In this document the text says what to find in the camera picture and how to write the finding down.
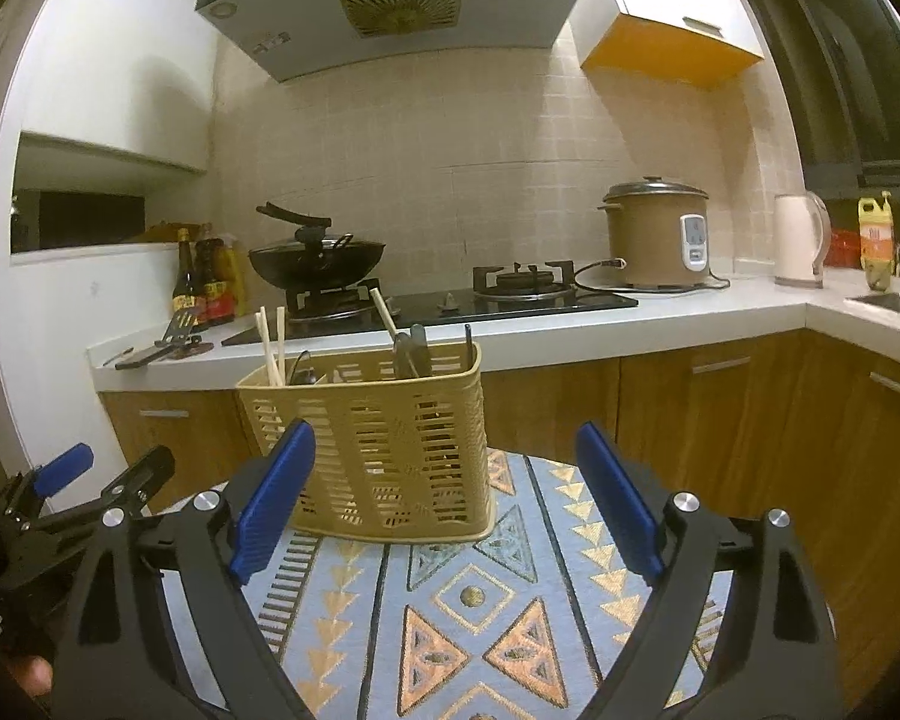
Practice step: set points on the black gas stove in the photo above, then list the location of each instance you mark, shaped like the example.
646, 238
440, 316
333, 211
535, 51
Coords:
495, 293

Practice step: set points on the blue patterned table mat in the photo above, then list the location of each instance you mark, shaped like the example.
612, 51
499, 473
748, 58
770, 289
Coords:
524, 623

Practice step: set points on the brown rice cooker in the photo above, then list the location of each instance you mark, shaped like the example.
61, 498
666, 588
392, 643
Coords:
658, 234

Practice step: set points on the person's left hand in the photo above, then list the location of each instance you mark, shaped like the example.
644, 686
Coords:
33, 673

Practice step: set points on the white electric kettle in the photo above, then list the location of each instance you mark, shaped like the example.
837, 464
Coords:
802, 236

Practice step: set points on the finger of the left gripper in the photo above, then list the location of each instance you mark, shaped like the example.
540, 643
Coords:
126, 497
52, 478

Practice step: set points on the yellow oil bottle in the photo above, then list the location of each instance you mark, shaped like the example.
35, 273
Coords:
877, 249

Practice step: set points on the black wok with lid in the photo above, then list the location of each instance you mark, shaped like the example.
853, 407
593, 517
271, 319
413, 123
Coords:
313, 258

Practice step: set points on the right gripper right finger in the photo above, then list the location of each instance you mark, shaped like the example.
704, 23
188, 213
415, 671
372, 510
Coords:
776, 649

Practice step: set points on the black spatula on counter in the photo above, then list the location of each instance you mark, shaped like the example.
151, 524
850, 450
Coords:
180, 341

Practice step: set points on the white orange wall cabinet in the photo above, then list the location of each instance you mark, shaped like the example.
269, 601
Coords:
700, 42

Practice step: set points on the dark soy sauce bottle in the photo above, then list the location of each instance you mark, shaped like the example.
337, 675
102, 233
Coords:
187, 294

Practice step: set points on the red label sauce bottle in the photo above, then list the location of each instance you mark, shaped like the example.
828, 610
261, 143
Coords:
214, 263

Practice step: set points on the wooden kitchen cabinets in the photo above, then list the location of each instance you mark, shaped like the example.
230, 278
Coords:
797, 420

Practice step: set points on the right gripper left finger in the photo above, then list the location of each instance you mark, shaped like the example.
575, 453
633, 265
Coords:
118, 656

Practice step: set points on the beige plastic utensil basket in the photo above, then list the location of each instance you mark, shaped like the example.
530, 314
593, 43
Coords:
396, 460

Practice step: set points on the clear dark-handled spoon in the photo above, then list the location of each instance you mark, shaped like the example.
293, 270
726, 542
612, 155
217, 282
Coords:
404, 365

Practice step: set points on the steel sink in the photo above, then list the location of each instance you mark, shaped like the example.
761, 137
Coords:
883, 301

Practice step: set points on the cream chopstick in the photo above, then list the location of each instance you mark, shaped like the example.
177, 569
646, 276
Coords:
281, 344
271, 366
384, 313

